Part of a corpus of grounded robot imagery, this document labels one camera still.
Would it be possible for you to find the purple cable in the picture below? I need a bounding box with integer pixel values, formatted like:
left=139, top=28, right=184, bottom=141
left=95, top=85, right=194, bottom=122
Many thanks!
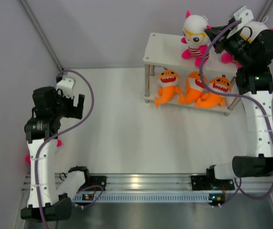
left=199, top=20, right=273, bottom=200
left=35, top=69, right=95, bottom=229

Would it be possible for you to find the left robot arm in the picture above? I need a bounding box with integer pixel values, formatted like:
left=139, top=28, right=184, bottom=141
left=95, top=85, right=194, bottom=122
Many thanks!
left=20, top=86, right=92, bottom=222

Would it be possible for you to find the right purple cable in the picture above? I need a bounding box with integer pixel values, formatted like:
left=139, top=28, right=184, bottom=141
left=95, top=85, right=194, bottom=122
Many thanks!
left=199, top=20, right=273, bottom=200

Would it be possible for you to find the grey slotted cable duct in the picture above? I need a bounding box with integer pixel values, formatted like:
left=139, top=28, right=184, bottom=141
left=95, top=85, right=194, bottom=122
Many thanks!
left=73, top=192, right=212, bottom=204

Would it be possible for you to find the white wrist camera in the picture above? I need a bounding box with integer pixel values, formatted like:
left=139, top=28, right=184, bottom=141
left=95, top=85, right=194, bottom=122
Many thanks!
left=56, top=76, right=75, bottom=99
left=233, top=6, right=254, bottom=31

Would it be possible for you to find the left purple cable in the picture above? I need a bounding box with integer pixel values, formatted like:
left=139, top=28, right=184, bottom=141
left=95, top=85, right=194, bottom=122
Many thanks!
left=35, top=69, right=95, bottom=229

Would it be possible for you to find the white two-tier shelf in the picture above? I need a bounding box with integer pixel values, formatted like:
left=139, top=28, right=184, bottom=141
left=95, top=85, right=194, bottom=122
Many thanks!
left=143, top=33, right=237, bottom=110

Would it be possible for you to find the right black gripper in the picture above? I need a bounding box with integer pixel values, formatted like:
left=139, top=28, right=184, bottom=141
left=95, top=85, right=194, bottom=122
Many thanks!
left=205, top=24, right=253, bottom=67

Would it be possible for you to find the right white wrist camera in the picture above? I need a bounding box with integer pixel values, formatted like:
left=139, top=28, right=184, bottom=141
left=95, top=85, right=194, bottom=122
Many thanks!
left=233, top=6, right=254, bottom=31

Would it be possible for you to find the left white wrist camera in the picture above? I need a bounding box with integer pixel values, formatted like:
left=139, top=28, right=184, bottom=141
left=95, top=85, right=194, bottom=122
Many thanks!
left=56, top=76, right=75, bottom=99

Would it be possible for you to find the orange shark plush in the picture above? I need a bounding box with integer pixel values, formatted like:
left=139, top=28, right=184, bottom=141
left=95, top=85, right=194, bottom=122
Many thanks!
left=178, top=71, right=205, bottom=105
left=195, top=75, right=232, bottom=109
left=155, top=68, right=182, bottom=107

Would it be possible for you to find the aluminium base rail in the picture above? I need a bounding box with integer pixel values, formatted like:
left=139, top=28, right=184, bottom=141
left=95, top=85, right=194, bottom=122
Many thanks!
left=21, top=174, right=273, bottom=193

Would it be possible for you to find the panda plush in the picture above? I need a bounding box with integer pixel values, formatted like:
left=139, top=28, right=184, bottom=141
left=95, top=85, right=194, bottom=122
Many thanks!
left=221, top=15, right=273, bottom=68
left=25, top=139, right=63, bottom=165
left=181, top=10, right=210, bottom=68

